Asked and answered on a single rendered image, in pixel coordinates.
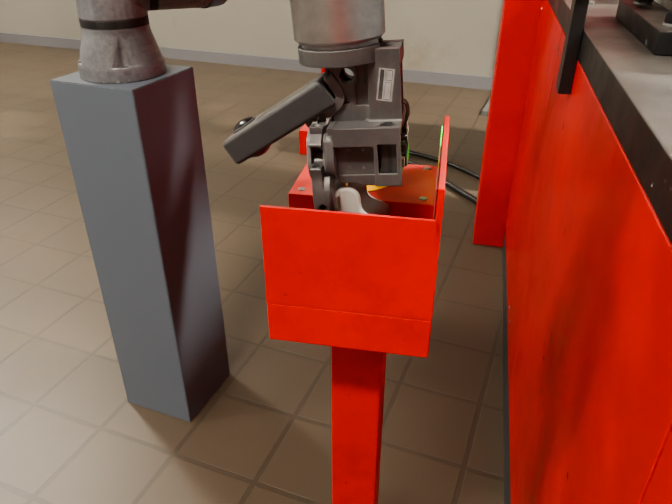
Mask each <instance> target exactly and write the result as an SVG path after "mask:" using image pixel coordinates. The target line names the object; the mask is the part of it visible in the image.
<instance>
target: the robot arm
mask: <svg viewBox="0 0 672 504"><path fill-rule="evenodd" d="M226 1H227V0H75V4H76V9H77V14H78V18H79V23H80V28H81V40H80V60H79V61H78V69H79V74H80V78H81V79H82V80H84V81H88V82H92V83H102V84H119V83H131V82H139V81H145V80H149V79H153V78H156V77H159V76H161V75H163V74H165V73H166V64H165V59H164V56H163V55H162V54H161V51H160V49H159V46H158V44H157V42H156V40H155V37H154V35H153V33H152V31H151V28H150V23H149V17H148V11H152V10H169V9H186V8H201V9H206V8H209V7H214V6H221V5H223V4H224V3H225V2H226ZM290 8H291V16H292V25H293V34H294V40H295V41H296V42H297V43H299V44H300V45H298V55H299V63H300V64H301V65H302V66H305V67H310V68H324V69H325V72H323V73H322V74H320V75H319V76H317V77H316V78H314V79H313V80H311V81H310V82H308V83H307V84H305V85H303V86H302V87H300V88H299V89H297V90H296V91H294V92H293V93H291V94H290V95H288V96H287V97H285V98H284V99H282V100H280V101H279V102H277V103H276V104H274V105H273V106H271V107H270V108H268V109H267V110H265V111H264V112H262V113H261V114H259V115H258V116H256V117H255V116H253V117H246V118H244V119H242V120H240V121H239V122H238V123H237V124H236V126H235V127H234V130H233V131H232V133H233V134H232V135H231V136H230V137H229V138H227V139H226V140H225V141H224V143H223V147H224V149H225V150H226V152H227V153H228V155H229V156H230V157H231V159H232V160H233V161H234V162H235V163H236V164H240V163H242V162H244V161H245V160H247V159H249V158H250V157H251V158H252V157H258V156H261V155H263V154H264V153H266V152H267V151H268V150H269V148H270V146H271V145H272V144H273V143H275V142H276V141H278V140H280V139H281V138H283V137H285V136H286V135H288V134H289V133H291V132H293V131H294V130H296V129H298V128H299V127H301V126H303V125H304V124H306V125H307V127H308V128H309V131H308V133H307V139H306V147H307V164H308V171H309V175H310V177H311V179H312V193H313V202H314V208H315V209H317V210H329V211H340V212H352V213H364V214H376V215H388V216H390V215H391V211H390V207H389V205H388V204H387V203H385V202H383V201H381V200H379V199H376V198H374V197H372V196H370V195H369V193H368V191H367V185H376V186H402V172H403V168H404V167H405V166H407V163H408V159H409V144H408V131H409V125H408V117H409V116H410V106H409V102H408V101H407V100H406V99H404V98H403V65H402V60H403V57H404V39H396V40H383V38H382V37H381V36H382V35H383V34H384V33H385V31H386V29H385V9H384V0H290ZM345 68H348V69H350V70H351V71H352V72H353V74H354V75H348V74H347V73H346V71H345ZM404 101H405V102H404ZM347 184H348V186H347Z"/></svg>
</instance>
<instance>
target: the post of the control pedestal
mask: <svg viewBox="0 0 672 504"><path fill-rule="evenodd" d="M386 354H387V353H384V352H376V351H367V350H359V349H351V348H343V347H334V346H331V357H332V504H378V496H379V478H380V460H381V443H382V425H383V407H384V389H385V371H386Z"/></svg>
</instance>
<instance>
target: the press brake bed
mask: <svg viewBox="0 0 672 504"><path fill-rule="evenodd" d="M565 36H566V34H565V32H564V30H563V28H562V26H561V24H560V23H559V21H558V19H557V17H556V15H555V13H554V11H553V9H552V7H551V5H550V3H549V1H548V0H542V4H541V10H540V16H539V23H538V29H537V35H536V41H535V47H534V53H533V59H532V65H531V71H530V77H529V83H528V89H527V95H526V102H525V108H524V114H523V120H522V126H521V132H520V138H519V144H518V150H517V156H516V162H515V168H514V175H513V181H512V187H511V193H510V199H509V205H508V211H507V217H506V228H505V234H504V241H503V247H502V277H503V423H504V504H672V243H671V241H670V239H669V237H668V235H667V233H666V231H665V229H664V227H663V225H662V223H661V221H660V219H659V217H658V215H657V213H656V211H655V209H654V207H653V205H652V203H651V201H650V199H649V197H648V195H647V193H646V192H645V190H644V188H643V186H642V184H641V182H640V180H639V178H638V176H637V174H636V172H635V170H634V168H633V166H632V164H631V162H630V160H629V158H628V156H627V154H626V152H625V150H624V148H623V146H622V144H621V142H620V140H619V138H618V136H617V135H616V133H615V131H614V129H613V127H612V125H611V123H610V121H609V119H608V117H607V115H606V113H605V111H604V109H603V107H602V105H601V103H600V101H599V99H598V97H597V95H596V93H595V91H594V89H593V87H592V85H591V83H590V81H589V79H588V78H587V76H586V74H585V72H584V70H583V68H582V66H581V64H580V62H579V60H578V59H577V64H576V69H575V74H574V79H573V84H572V89H571V93H570V94H558V92H557V89H556V84H557V79H558V73H559V68H560V63H561V58H562V52H563V47H564V42H565Z"/></svg>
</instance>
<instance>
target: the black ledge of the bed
mask: <svg viewBox="0 0 672 504"><path fill-rule="evenodd" d="M548 1H549V3H550V5H551V7H552V9H553V11H554V13H555V15H556V17H557V19H558V21H559V23H560V24H561V26H562V28H563V30H564V32H565V34H566V31H567V26H568V20H569V15H570V10H571V5H572V0H548ZM589 1H594V5H588V10H587V15H586V20H585V25H584V30H583V35H582V40H581V45H580V49H579V54H578V60H579V62H580V64H581V66H582V68H583V70H584V72H585V74H586V76H587V78H588V79H589V81H590V83H591V85H592V87H593V89H594V91H595V93H596V95H597V97H598V99H599V101H600V103H601V105H602V107H603V109H604V111H605V113H606V115H607V117H608V119H609V121H610V123H611V125H612V127H613V129H614V131H615V133H616V135H617V136H618V138H619V140H620V142H621V144H622V146H623V148H624V150H625V152H626V154H627V156H628V158H629V160H630V162H631V164H632V166H633V168H634V170H635V172H636V174H637V176H638V178H639V180H640V182H641V184H642V186H643V188H644V190H645V192H646V193H647V195H648V197H649V199H650V201H651V203H652V205H653V207H654V209H655V211H656V213H657V215H658V217H659V219H660V221H661V223H662V225H663V227H664V229H665V231H666V233H667V235H668V237H669V239H670V241H671V243H672V56H659V55H654V54H653V53H652V52H651V51H650V50H649V49H648V48H647V47H646V46H645V45H644V44H643V43H642V42H641V41H639V40H638V39H637V38H636V37H635V36H634V35H633V34H632V33H631V32H630V31H629V30H628V29H627V28H626V27H625V26H624V25H623V24H622V23H621V22H620V21H619V20H618V19H617V18H616V13H617V8H618V4H619V1H620V0H589Z"/></svg>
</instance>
